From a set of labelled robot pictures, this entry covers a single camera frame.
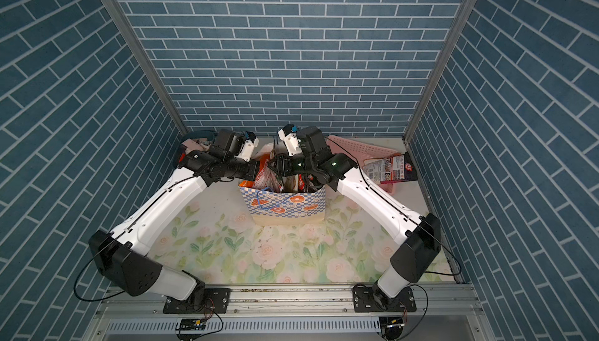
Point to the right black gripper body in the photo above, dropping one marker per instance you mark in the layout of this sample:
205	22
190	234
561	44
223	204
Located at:
297	165

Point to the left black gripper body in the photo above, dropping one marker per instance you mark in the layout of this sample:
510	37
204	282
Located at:
238	168

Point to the dark red condiment packet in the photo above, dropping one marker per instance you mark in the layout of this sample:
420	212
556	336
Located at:
303	185

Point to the orange red condiment packet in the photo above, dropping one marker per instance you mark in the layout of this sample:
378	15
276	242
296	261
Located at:
266	178

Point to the white checkered paper bag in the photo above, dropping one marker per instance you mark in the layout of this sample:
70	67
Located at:
286	208

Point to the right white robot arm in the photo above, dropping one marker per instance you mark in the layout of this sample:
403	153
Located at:
418	236

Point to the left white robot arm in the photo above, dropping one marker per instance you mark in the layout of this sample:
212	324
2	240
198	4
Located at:
121	255

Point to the pink perforated plastic basket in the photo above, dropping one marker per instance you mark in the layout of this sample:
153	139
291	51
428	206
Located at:
365	154

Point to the teal stationery tray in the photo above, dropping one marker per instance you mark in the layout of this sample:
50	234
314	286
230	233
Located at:
200	140

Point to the floral table mat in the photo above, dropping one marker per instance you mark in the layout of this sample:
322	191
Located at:
215	238

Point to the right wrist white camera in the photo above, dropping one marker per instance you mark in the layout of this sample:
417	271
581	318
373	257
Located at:
303	141

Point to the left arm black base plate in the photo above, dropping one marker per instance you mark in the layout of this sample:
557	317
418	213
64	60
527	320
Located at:
204	300

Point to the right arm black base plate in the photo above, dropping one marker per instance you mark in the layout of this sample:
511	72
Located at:
371	299

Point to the aluminium mounting rail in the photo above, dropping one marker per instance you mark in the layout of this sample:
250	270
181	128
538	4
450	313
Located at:
425	311

